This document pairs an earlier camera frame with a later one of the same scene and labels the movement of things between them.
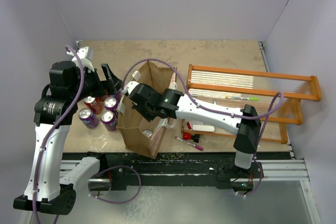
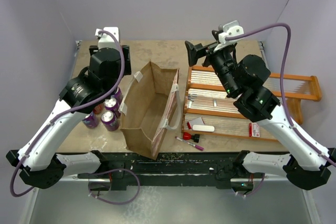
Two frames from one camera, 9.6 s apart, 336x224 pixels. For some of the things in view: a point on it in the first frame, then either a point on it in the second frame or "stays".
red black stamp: [196, 137] stays
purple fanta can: [88, 118] stays
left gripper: [103, 87] to [126, 65]
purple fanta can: [109, 120] stays
